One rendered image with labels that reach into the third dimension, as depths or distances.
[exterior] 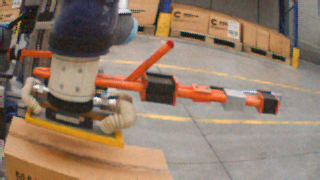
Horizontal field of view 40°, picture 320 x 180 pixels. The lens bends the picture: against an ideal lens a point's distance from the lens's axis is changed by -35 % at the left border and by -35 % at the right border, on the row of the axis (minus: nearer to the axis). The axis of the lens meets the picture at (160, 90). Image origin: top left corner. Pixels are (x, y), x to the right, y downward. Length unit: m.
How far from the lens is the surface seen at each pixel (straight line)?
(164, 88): 1.63
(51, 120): 1.57
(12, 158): 1.56
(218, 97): 1.68
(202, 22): 9.21
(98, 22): 1.53
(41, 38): 2.29
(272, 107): 1.74
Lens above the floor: 1.61
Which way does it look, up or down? 15 degrees down
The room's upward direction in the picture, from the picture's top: 10 degrees clockwise
